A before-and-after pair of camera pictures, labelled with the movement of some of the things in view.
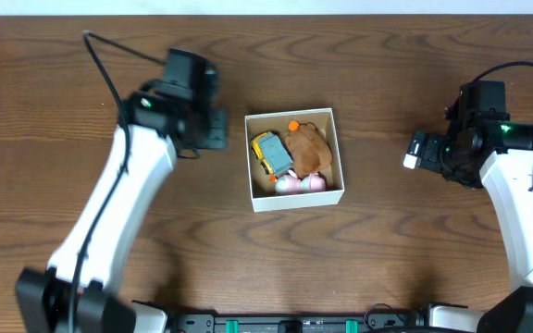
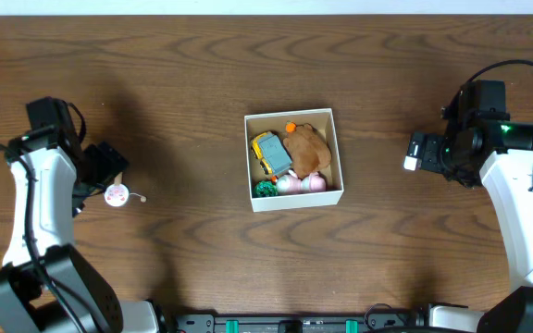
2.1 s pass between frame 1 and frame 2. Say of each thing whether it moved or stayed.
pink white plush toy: stayed
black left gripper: moved
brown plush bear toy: stayed
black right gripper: stayed
